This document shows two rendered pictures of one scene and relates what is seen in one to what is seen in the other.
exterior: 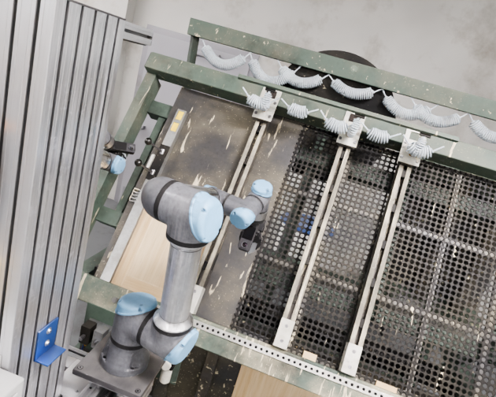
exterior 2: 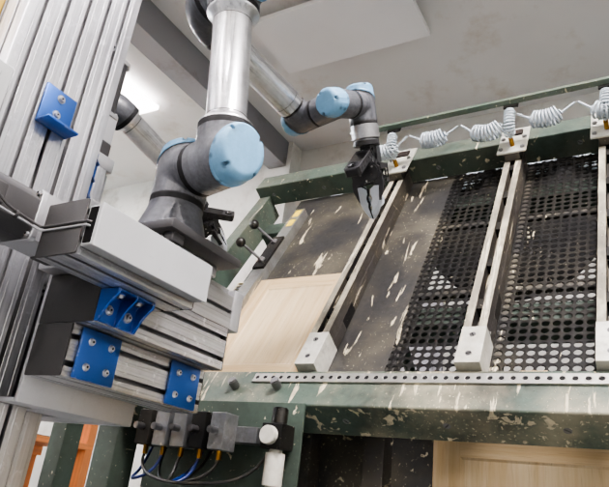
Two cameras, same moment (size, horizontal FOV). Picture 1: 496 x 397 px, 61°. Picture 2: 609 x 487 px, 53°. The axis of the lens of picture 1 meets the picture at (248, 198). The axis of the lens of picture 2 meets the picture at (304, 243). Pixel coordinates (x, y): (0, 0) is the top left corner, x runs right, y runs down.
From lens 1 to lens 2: 1.51 m
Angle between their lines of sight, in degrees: 46
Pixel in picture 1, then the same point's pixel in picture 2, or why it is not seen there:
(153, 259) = (258, 339)
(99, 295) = not seen: hidden behind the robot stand
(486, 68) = not seen: outside the picture
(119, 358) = (155, 208)
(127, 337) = (166, 177)
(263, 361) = (443, 394)
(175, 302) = (219, 77)
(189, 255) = (231, 14)
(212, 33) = not seen: hidden behind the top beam
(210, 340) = (345, 392)
